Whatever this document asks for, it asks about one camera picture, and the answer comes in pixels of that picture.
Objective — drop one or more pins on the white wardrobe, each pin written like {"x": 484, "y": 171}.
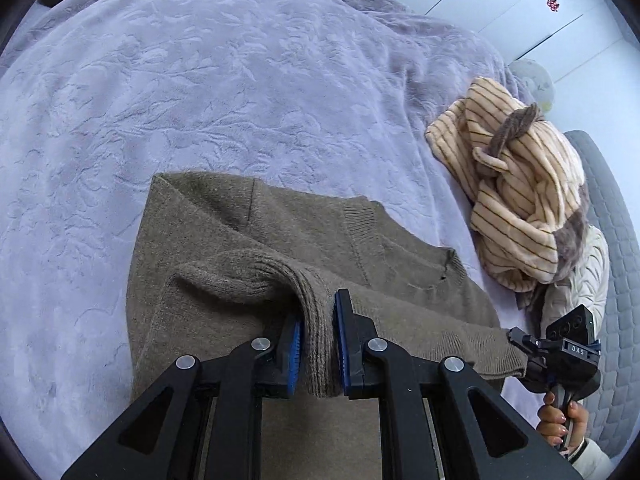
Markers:
{"x": 500, "y": 10}

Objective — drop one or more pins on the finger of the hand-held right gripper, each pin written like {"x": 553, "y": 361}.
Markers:
{"x": 536, "y": 372}
{"x": 525, "y": 339}

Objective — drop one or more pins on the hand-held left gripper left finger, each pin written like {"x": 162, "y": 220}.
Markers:
{"x": 295, "y": 350}

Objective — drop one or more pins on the brown knit sweater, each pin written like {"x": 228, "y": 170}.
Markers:
{"x": 225, "y": 240}

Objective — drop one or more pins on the red sticker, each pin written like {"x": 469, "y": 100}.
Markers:
{"x": 553, "y": 4}

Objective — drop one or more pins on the person's right forearm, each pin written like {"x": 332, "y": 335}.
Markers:
{"x": 592, "y": 460}

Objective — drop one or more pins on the person's right hand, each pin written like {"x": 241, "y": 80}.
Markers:
{"x": 550, "y": 422}

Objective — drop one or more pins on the beige striped plush garment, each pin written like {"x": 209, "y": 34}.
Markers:
{"x": 520, "y": 200}

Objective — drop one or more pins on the grey quilted headboard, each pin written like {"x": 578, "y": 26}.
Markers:
{"x": 620, "y": 260}

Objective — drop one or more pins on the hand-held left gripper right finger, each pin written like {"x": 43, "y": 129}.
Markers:
{"x": 341, "y": 350}

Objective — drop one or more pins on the lavender embossed blanket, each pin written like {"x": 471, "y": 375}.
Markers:
{"x": 200, "y": 85}

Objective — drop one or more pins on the round cream pleated pillow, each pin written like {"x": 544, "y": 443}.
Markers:
{"x": 585, "y": 270}

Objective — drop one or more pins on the white round plush ball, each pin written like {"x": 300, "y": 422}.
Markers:
{"x": 532, "y": 82}

